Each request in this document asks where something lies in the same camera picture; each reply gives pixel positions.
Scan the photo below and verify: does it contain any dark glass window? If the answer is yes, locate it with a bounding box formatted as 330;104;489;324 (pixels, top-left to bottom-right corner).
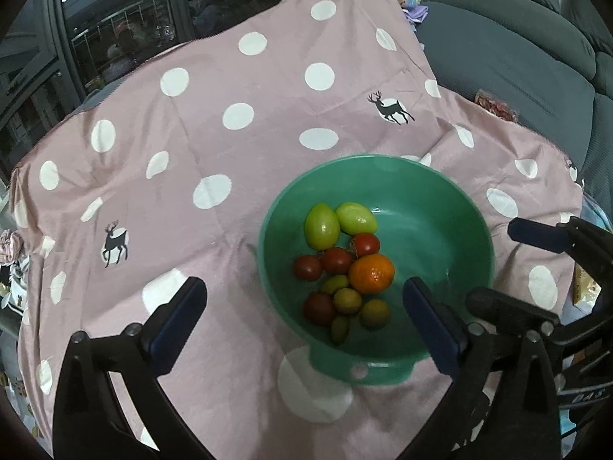
0;0;298;164

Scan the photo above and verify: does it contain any pink polka dot blanket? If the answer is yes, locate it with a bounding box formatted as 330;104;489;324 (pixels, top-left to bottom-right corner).
10;0;585;460

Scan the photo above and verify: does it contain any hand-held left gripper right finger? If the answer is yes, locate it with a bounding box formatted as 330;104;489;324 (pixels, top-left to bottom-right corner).
397;276;561;460

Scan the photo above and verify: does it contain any purple cloth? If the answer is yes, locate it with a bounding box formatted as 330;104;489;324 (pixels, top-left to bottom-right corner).
400;0;429;25

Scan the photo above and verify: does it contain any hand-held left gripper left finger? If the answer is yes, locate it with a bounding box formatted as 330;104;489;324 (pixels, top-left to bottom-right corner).
52;276;226;460

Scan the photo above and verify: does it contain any orange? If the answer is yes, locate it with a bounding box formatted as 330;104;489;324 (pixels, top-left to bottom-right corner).
348;254;396;295

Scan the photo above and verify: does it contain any green plastic bowl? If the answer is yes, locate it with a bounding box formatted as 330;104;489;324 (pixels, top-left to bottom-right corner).
259;154;495;387

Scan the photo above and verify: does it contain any yellow printed packet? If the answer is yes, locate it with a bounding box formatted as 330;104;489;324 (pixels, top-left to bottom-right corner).
572;264;599;306

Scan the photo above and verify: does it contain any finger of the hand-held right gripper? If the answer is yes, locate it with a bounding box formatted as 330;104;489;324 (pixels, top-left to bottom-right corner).
465;286;562;342
508;217;613;293

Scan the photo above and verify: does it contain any green tomato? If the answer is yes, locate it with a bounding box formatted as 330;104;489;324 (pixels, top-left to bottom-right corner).
305;203;341;251
335;201;379;235

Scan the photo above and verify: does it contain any red snack packet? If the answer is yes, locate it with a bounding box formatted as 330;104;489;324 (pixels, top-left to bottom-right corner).
475;90;520;123

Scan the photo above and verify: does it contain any grey sofa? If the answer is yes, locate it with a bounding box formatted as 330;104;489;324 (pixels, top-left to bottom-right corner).
416;0;613;212

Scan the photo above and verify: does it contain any pink crumpled cloth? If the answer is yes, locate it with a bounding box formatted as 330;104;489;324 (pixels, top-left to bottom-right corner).
0;230;27;266

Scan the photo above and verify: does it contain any red tomato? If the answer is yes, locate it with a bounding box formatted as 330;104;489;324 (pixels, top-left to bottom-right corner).
293;255;323;281
303;292;337;327
320;247;354;276
352;232;382;257

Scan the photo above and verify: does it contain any small olive green fruit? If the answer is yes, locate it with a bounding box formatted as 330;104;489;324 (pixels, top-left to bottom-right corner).
329;315;350;345
320;274;349;295

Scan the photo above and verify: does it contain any round yellow fruit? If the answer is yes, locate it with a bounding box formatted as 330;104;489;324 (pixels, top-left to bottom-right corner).
333;287;362;315
360;299;392;329

